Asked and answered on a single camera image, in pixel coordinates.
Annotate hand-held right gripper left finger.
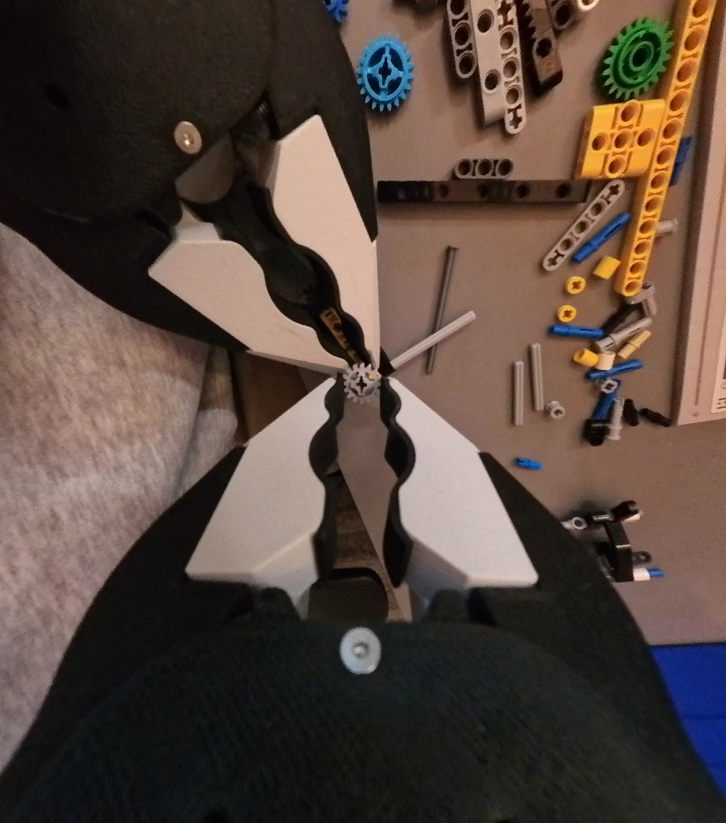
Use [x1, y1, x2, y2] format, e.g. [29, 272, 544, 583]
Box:
[184, 379, 345, 605]

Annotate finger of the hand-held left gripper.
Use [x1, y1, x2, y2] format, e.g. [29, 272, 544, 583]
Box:
[267, 114, 383, 367]
[146, 212, 356, 375]

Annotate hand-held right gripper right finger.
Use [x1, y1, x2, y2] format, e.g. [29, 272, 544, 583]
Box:
[381, 378, 539, 608]

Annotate black yellow lego assembly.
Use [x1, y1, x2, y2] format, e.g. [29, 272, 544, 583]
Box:
[318, 307, 476, 380]

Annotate small grey lego gear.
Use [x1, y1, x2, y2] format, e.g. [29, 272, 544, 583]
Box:
[342, 361, 382, 406]

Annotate black lego subassembly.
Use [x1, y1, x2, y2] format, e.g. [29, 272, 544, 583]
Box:
[561, 502, 665, 583]

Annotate short grey lego beam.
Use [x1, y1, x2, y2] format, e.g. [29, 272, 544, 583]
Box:
[453, 157, 515, 181]

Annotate pile of small lego pins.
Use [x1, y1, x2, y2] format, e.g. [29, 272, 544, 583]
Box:
[546, 212, 679, 448]

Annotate thin grey lego liftarm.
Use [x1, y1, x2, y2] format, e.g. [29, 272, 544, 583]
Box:
[542, 180, 626, 272]

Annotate yellow lego block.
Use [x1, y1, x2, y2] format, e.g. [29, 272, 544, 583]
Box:
[574, 99, 667, 180]

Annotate long yellow lego beam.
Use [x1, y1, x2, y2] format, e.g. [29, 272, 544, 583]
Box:
[620, 0, 717, 297]

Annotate green lego gear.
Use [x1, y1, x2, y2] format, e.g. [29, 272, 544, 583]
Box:
[601, 18, 674, 100]

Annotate pile of grey black beams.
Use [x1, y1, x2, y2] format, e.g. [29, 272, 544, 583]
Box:
[402, 0, 602, 135]

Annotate blue plastic bin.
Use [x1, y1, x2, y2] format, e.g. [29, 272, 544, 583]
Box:
[649, 640, 726, 823]

